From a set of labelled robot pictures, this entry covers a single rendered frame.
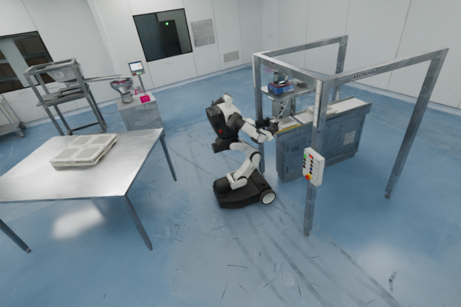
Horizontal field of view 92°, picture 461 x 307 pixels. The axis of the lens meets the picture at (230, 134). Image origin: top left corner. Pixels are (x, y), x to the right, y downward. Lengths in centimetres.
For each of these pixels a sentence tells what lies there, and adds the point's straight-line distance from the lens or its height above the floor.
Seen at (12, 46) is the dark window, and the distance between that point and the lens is 694.
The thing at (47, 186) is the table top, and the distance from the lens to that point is 272.
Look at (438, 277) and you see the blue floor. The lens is 278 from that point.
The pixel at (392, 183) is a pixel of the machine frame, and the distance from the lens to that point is 304.
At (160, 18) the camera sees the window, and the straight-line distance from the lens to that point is 690.
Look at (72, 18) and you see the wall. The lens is 673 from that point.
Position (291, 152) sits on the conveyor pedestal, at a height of 48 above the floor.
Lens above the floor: 216
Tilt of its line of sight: 32 degrees down
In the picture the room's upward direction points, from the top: 8 degrees counter-clockwise
